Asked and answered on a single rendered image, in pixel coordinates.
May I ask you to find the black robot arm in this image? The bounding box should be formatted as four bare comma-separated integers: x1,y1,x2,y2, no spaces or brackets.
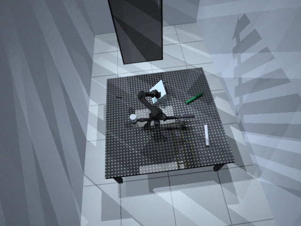
137,89,168,121

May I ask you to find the light grey post with cap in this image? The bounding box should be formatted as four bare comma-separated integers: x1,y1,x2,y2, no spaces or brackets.
130,114,138,128

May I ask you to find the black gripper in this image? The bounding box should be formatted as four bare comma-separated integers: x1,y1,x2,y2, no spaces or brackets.
154,118,160,125

